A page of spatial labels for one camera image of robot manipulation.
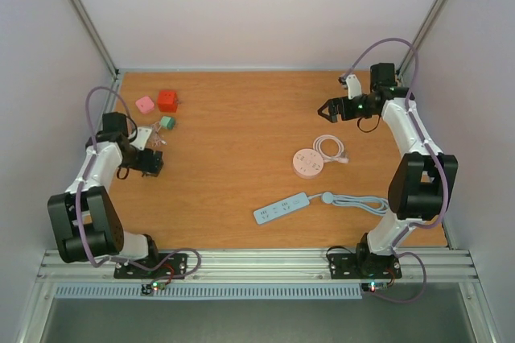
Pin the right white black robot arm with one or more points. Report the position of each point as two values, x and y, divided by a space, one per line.
421 187

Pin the aluminium front rail frame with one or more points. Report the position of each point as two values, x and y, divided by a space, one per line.
265 266

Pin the pink round socket hub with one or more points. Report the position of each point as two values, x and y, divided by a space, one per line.
307 163

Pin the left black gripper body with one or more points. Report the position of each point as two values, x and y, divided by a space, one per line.
144 164

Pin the light blue power strip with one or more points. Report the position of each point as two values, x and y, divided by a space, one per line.
281 208

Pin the left small circuit board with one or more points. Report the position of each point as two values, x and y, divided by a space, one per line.
152 288

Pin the red cube plug adapter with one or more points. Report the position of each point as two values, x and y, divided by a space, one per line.
167 101

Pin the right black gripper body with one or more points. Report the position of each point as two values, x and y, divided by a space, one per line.
348 113

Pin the blue slotted cable duct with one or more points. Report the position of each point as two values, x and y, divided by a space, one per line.
210 291

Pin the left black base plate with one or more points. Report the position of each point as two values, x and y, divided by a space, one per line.
176 263

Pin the small circuit board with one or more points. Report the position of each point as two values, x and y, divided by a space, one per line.
375 286
152 288

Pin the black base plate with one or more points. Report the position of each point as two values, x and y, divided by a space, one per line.
176 263
343 264

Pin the right small circuit board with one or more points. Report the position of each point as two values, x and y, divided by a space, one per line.
375 286

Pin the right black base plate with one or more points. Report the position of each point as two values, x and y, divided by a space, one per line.
343 264

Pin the green small plug charger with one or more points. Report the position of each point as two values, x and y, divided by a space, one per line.
167 122

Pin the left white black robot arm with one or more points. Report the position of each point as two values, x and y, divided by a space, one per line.
84 221

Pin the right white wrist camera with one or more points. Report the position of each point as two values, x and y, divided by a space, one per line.
352 84

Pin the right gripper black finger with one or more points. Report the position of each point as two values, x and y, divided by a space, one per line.
326 108
330 115

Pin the pink cube plug adapter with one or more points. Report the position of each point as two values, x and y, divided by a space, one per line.
145 105

